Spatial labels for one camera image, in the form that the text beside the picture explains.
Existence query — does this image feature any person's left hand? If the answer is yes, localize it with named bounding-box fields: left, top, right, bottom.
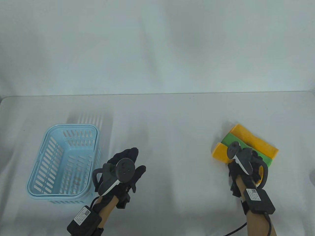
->
left=95, top=147, right=146, bottom=209

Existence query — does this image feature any person's right hand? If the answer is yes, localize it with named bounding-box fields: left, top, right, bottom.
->
left=228, top=150, right=262, bottom=197

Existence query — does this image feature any orange-yellow towel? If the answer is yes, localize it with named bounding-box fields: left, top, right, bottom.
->
left=212, top=143, right=264, bottom=185

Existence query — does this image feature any green towel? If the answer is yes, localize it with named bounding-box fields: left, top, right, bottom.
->
left=221, top=133, right=273, bottom=167

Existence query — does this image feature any yellow square towel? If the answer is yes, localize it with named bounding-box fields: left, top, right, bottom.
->
left=230, top=124, right=279, bottom=159

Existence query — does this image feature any person's right forearm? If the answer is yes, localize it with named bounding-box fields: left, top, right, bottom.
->
left=236, top=177, right=277, bottom=236

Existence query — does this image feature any grey white tracker controller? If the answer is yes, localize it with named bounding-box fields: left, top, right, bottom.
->
left=227, top=141, right=268, bottom=188
left=92, top=159, right=136, bottom=196

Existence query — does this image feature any black wrist sensor box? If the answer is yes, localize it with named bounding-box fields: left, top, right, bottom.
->
left=67, top=206, right=102, bottom=236
left=244, top=188, right=275, bottom=215

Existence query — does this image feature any light blue plastic basket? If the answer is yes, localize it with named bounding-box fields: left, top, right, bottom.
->
left=27, top=124, right=101, bottom=204

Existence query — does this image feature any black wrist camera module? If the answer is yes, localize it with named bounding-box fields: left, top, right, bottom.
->
left=116, top=193, right=130, bottom=209
left=230, top=181, right=243, bottom=198

